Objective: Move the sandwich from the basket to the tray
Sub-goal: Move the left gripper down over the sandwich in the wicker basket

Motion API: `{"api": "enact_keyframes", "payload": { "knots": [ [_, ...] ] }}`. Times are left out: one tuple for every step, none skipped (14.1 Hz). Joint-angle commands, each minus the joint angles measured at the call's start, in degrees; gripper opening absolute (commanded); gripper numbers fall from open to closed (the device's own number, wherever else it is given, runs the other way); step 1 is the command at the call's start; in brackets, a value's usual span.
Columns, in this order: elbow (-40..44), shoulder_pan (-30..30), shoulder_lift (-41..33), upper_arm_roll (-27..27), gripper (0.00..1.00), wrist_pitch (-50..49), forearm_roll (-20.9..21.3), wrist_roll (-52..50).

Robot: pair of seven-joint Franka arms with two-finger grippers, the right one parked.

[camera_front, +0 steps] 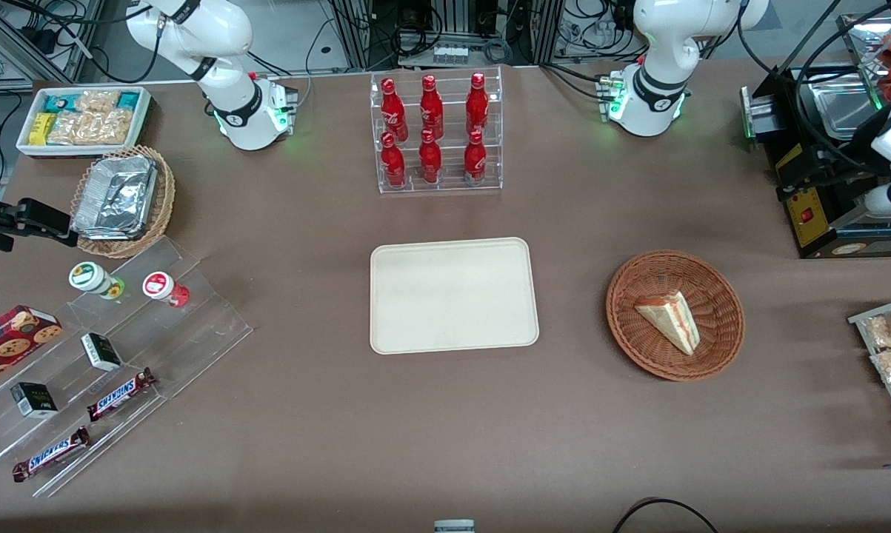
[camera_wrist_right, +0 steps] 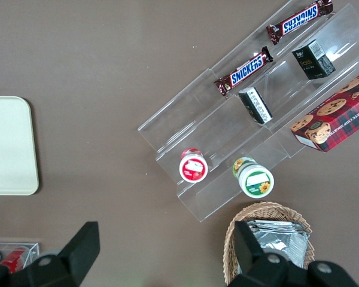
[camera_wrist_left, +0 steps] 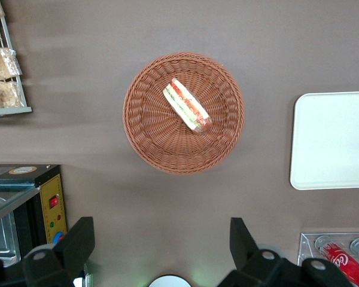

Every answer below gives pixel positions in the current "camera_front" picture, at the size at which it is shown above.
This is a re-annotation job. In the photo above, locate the white rectangular snack bin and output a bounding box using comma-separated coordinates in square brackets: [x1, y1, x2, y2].
[15, 86, 154, 159]

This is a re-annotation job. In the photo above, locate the brown round wicker basket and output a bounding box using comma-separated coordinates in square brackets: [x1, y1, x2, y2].
[605, 249, 747, 383]

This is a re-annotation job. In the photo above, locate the clear acrylic stepped shelf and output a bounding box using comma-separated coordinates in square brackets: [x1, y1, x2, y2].
[0, 235, 254, 499]

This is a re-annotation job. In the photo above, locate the clear acrylic bottle rack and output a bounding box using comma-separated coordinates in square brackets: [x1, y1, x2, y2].
[369, 65, 504, 195]

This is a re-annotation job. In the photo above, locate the shiny metal tray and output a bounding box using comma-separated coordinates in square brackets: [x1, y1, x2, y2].
[795, 73, 888, 143]

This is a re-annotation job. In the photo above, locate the stack of foil containers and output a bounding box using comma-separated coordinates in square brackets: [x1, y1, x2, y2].
[70, 155, 158, 242]

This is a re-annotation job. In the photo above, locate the black machine with yellow panel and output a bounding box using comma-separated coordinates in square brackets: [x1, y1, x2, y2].
[740, 65, 891, 261]

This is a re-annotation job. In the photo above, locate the red lid yogurt cup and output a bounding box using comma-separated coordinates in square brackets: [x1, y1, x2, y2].
[141, 271, 191, 309]

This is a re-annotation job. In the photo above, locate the grey wire rack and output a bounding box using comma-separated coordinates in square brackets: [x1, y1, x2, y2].
[847, 294, 891, 455]

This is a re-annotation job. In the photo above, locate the green lid yogurt cup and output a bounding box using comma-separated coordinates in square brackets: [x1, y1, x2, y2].
[68, 261, 127, 301]

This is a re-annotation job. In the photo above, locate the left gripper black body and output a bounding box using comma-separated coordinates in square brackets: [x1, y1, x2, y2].
[823, 144, 872, 196]

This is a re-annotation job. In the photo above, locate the clear cracker bag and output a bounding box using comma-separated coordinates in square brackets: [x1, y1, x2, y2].
[90, 109, 134, 146]
[75, 90, 121, 114]
[47, 110, 95, 146]

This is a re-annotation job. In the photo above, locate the light tan wicker basket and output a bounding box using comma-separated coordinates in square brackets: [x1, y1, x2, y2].
[69, 144, 176, 260]

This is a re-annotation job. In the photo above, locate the small black carton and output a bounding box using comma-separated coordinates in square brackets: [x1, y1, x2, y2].
[80, 332, 123, 373]
[9, 381, 59, 420]

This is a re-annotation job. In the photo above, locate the red cola bottle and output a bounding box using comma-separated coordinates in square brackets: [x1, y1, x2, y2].
[380, 132, 407, 189]
[418, 129, 443, 185]
[419, 74, 445, 141]
[380, 77, 410, 143]
[465, 72, 490, 137]
[463, 130, 488, 185]

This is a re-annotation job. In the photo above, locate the red plaid cookie box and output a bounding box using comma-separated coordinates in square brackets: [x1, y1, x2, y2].
[0, 304, 64, 394]

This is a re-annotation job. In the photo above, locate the yellow snack packet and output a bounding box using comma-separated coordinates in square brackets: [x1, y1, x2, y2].
[28, 112, 58, 147]

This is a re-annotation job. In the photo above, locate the black cable loop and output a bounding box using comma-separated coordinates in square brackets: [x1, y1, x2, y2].
[611, 497, 721, 533]

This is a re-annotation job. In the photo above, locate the metal tray with orange food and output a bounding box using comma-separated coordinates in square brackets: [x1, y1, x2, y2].
[836, 10, 891, 103]

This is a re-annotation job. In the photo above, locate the snickers chocolate bar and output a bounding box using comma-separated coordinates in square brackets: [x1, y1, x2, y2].
[11, 426, 92, 483]
[86, 367, 158, 423]

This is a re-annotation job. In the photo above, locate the beige rectangular serving tray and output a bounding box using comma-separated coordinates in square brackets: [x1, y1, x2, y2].
[369, 236, 541, 356]

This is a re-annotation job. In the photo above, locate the triangular sandwich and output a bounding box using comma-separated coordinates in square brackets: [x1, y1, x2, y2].
[633, 290, 702, 357]

